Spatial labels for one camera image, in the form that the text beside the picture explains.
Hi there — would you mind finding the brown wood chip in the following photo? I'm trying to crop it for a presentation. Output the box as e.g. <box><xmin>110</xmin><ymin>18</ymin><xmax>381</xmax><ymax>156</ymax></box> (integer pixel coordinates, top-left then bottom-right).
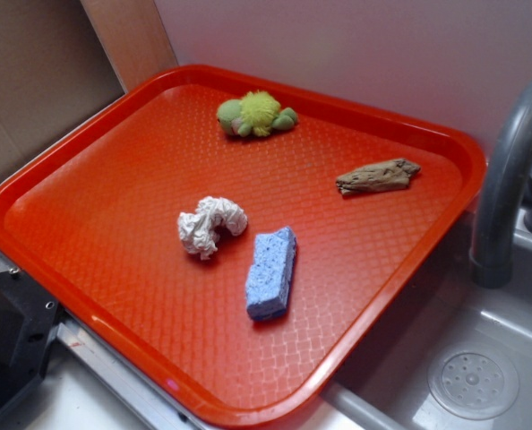
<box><xmin>335</xmin><ymin>158</ymin><xmax>421</xmax><ymax>196</ymax></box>

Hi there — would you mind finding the red plastic tray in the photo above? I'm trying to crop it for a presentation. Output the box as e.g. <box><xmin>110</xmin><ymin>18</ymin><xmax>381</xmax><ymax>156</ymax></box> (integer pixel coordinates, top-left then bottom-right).
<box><xmin>0</xmin><ymin>65</ymin><xmax>486</xmax><ymax>428</ymax></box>

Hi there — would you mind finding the crumpled white cloth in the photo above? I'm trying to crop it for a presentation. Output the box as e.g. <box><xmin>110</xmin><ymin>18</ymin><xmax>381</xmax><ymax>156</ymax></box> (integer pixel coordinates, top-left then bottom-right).
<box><xmin>177</xmin><ymin>196</ymin><xmax>248</xmax><ymax>261</ymax></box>

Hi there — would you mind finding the blue sponge block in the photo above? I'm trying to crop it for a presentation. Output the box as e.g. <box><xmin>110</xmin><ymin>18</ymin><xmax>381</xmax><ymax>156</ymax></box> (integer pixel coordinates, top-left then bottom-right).
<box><xmin>245</xmin><ymin>227</ymin><xmax>297</xmax><ymax>322</ymax></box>

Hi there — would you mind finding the green plush turtle toy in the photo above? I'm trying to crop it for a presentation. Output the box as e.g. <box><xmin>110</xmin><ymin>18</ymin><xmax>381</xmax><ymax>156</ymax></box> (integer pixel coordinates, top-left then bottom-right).
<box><xmin>216</xmin><ymin>90</ymin><xmax>298</xmax><ymax>137</ymax></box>

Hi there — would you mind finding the grey toy faucet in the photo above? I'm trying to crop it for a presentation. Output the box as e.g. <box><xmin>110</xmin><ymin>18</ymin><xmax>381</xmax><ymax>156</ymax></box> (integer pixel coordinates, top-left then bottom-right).
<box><xmin>469</xmin><ymin>82</ymin><xmax>532</xmax><ymax>288</ymax></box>

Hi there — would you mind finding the grey plastic sink basin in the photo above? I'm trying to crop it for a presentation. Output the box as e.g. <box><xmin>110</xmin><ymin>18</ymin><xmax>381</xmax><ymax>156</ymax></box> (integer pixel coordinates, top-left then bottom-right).
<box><xmin>322</xmin><ymin>219</ymin><xmax>532</xmax><ymax>429</ymax></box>

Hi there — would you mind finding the brown cardboard panel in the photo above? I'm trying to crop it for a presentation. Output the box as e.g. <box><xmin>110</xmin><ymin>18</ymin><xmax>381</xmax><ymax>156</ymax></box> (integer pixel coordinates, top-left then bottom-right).
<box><xmin>0</xmin><ymin>1</ymin><xmax>123</xmax><ymax>183</ymax></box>

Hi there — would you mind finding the black metal bracket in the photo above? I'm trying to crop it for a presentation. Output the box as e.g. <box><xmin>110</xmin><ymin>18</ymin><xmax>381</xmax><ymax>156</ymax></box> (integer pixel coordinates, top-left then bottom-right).
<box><xmin>0</xmin><ymin>268</ymin><xmax>63</xmax><ymax>420</ymax></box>

